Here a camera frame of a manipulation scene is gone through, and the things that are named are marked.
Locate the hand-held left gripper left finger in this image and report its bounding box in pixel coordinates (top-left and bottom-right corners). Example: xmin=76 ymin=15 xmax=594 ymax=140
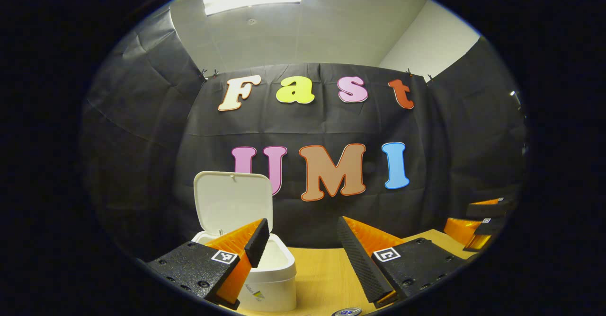
xmin=145 ymin=218 xmax=270 ymax=310

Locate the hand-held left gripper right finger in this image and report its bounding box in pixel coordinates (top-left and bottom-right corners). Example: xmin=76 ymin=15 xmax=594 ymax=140
xmin=337 ymin=216 xmax=468 ymax=308

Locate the white desktop garbage bin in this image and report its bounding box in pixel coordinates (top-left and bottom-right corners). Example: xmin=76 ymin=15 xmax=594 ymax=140
xmin=191 ymin=171 xmax=298 ymax=313

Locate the wooden desktop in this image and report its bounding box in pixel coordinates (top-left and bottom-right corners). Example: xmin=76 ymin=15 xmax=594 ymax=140
xmin=227 ymin=229 xmax=479 ymax=316

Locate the black backdrop cloth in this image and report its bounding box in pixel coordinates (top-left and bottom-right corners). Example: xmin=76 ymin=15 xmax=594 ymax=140
xmin=80 ymin=6 xmax=528 ymax=262

